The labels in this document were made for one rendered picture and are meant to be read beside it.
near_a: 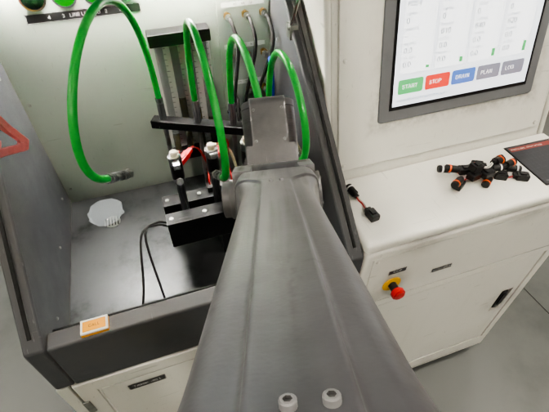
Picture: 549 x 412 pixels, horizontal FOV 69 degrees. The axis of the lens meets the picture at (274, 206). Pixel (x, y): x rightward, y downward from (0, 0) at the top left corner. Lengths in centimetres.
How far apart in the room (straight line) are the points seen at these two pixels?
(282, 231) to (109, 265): 98
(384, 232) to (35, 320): 72
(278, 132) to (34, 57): 78
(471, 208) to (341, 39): 50
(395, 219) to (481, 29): 49
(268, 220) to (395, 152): 93
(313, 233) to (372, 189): 88
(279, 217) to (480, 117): 108
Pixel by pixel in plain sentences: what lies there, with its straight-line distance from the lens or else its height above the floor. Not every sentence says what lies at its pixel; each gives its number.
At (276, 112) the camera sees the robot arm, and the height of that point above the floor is 145.
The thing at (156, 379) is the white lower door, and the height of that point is 70.
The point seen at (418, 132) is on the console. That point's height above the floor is 106.
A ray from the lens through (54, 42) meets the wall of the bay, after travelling 107.
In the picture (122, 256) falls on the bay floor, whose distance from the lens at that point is 112.
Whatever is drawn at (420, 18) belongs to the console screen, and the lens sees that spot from 101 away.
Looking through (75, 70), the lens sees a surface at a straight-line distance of 69.
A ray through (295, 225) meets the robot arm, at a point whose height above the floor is 154.
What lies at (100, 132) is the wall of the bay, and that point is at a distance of 117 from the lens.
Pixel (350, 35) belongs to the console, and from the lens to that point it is 93.
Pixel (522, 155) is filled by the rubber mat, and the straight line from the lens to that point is 129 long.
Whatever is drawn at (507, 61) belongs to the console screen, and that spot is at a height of 120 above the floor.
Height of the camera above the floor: 166
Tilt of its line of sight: 45 degrees down
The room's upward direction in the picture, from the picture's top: straight up
